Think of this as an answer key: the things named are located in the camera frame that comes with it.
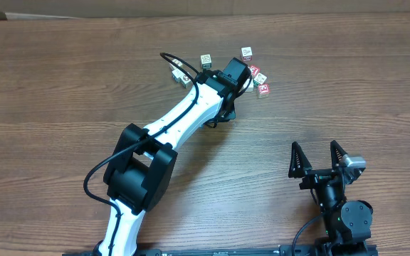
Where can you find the wooden block pretzel picture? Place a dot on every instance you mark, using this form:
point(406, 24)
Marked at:
point(248, 86)

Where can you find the wooden block teal side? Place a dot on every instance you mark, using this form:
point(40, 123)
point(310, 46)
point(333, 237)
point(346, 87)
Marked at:
point(259, 79)

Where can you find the wooden block round picture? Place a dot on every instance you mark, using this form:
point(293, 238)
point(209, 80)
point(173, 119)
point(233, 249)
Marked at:
point(186, 81)

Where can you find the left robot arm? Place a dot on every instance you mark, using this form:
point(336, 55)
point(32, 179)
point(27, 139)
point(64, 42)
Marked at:
point(142, 163)

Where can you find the wooden block green side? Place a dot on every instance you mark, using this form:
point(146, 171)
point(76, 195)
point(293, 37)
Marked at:
point(206, 61)

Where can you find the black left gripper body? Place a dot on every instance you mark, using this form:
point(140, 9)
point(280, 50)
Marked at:
point(223, 113)

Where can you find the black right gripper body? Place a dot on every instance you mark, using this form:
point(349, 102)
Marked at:
point(316, 178)

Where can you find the wooden block letter blue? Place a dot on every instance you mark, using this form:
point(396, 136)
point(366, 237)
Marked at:
point(177, 75)

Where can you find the wooden block brown picture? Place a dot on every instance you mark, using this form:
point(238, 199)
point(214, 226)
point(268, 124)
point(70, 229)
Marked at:
point(175, 64)

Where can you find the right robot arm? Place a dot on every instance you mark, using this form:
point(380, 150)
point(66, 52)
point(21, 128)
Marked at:
point(347, 223)

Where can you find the wooden block red side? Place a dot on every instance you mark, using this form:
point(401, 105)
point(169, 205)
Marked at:
point(246, 54)

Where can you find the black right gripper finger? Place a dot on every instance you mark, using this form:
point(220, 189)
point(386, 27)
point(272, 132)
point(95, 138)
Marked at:
point(299, 164)
point(338, 155)

